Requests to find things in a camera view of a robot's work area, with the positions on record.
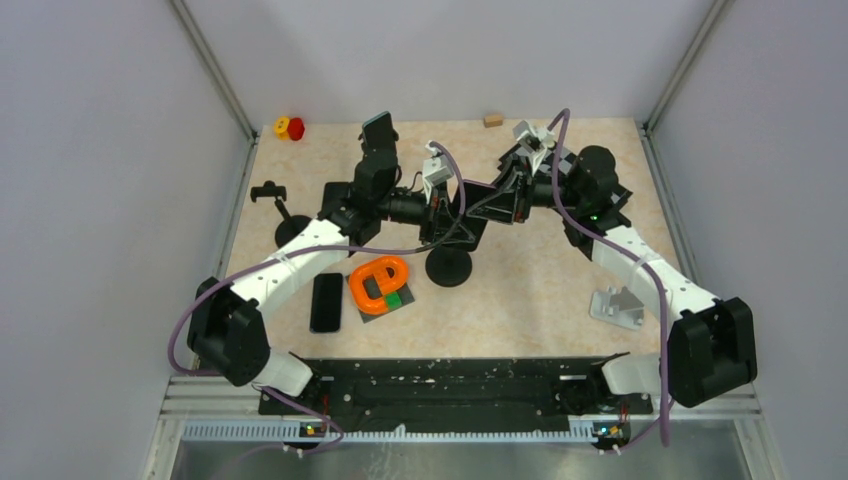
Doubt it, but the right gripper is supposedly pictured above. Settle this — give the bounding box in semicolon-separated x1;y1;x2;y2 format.
465;156;583;225

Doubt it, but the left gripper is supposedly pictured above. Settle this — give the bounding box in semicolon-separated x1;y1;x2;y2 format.
376;180;475;245

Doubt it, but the black phone stand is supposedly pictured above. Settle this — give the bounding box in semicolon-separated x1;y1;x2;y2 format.
249;180;312;248
425;247;473;288

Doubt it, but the black phone with purple edge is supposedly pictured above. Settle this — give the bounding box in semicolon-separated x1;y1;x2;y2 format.
460;180;516;252

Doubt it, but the teal edged black phone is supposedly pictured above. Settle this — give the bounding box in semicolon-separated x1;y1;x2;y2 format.
358;111;399;154

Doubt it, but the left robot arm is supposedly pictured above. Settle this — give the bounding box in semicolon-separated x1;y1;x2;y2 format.
177;143;439;414

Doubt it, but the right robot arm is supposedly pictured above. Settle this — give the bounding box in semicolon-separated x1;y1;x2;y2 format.
495;145;758;412

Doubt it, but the black phone upper left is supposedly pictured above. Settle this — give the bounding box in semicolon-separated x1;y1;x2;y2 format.
318;182;350;219

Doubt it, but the black phone lower left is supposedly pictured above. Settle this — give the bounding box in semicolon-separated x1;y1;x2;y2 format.
309;273;344;334

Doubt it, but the white plastic phone holder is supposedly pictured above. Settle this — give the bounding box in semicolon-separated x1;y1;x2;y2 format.
589;287;645;331

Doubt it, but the black grey chessboard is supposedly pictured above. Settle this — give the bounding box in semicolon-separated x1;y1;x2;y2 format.
494;145;632;220

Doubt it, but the small wooden block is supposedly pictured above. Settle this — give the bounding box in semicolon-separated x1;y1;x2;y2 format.
483;114;505;128

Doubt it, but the green building brick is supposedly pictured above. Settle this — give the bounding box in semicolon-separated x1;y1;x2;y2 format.
384;292;403;311

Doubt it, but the grey building baseplate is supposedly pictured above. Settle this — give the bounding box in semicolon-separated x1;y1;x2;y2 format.
357;276;415;324

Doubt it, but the red toy block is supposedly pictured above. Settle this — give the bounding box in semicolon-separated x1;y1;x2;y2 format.
286;117;305;141

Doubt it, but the yellow toy block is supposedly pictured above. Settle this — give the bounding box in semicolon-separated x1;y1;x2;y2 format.
273;116;291;141

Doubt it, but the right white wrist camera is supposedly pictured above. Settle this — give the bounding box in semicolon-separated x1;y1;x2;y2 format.
512;120;557;175

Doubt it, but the orange plastic ring toy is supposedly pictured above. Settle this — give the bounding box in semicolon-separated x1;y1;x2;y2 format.
348;256;409;316

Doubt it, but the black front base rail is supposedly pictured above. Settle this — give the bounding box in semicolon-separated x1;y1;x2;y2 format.
294;357;654;434

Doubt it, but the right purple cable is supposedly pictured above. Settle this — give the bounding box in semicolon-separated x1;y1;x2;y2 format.
546;109;677;448

